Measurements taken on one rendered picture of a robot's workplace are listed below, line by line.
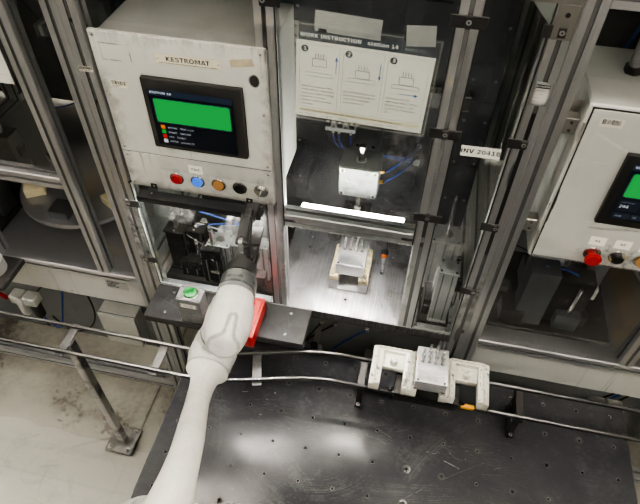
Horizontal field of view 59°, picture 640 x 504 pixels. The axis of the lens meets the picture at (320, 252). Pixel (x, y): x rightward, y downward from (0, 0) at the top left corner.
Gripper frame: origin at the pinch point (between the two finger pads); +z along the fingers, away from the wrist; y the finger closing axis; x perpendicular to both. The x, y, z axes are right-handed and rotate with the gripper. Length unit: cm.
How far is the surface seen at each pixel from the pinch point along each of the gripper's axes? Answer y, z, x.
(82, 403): -127, 14, 105
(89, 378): -73, -6, 73
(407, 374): -53, -12, -42
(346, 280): -46, 21, -21
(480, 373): -55, -9, -65
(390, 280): -48, 23, -37
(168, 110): 31.3, 5.5, 17.1
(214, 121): 28.8, 4.3, 5.9
